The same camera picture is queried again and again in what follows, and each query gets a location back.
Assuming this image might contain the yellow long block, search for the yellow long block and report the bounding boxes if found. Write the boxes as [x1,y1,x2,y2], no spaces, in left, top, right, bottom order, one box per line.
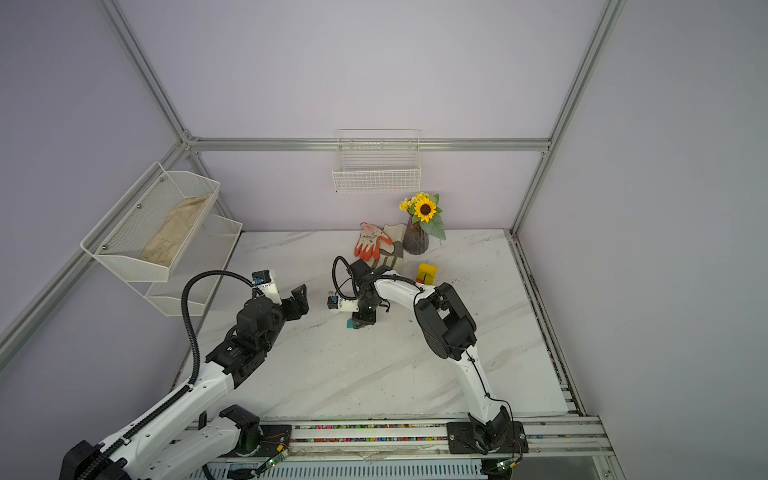
[416,263,438,285]

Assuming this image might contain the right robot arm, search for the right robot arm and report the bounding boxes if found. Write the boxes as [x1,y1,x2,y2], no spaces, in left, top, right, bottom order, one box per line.
[328,256,529,459]

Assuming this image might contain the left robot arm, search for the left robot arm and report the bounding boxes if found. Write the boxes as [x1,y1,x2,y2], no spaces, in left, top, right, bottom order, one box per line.
[59,285,309,479]

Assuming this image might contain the orange white work glove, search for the orange white work glove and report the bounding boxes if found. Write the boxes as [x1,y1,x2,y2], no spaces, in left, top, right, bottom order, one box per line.
[353,222,394,261]

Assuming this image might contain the green white work glove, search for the green white work glove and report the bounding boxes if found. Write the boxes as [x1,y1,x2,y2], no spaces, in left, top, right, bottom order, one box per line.
[371,224,406,269]

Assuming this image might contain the dark ribbed glass vase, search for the dark ribbed glass vase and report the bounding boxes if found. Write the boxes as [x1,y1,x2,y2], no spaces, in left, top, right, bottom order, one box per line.
[402,217,429,256]

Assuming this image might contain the yellow sunflower bouquet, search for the yellow sunflower bouquet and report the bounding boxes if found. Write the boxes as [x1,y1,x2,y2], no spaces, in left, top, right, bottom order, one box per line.
[399,192,446,240]

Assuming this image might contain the beige cloth in shelf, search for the beige cloth in shelf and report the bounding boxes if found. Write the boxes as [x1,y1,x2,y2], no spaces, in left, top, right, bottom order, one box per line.
[140,194,211,267]

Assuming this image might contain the white two-tier mesh shelf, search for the white two-tier mesh shelf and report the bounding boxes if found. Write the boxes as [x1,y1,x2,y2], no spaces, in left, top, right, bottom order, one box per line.
[80,162,242,317]

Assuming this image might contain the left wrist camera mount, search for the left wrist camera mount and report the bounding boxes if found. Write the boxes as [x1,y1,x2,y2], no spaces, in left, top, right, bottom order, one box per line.
[251,269,282,305]

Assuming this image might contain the white wire wall basket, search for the white wire wall basket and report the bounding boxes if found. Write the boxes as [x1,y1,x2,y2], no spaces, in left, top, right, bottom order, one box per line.
[332,129,422,194]

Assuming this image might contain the aluminium cage frame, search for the aluminium cage frame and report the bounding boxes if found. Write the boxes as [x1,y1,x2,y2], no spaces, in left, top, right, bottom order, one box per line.
[1,1,625,375]

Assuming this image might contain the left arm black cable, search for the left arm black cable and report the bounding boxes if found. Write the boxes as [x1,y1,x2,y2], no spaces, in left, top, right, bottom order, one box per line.
[77,270,256,480]

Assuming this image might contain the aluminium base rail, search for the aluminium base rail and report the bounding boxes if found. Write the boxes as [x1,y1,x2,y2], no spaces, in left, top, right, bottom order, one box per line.
[110,415,625,480]

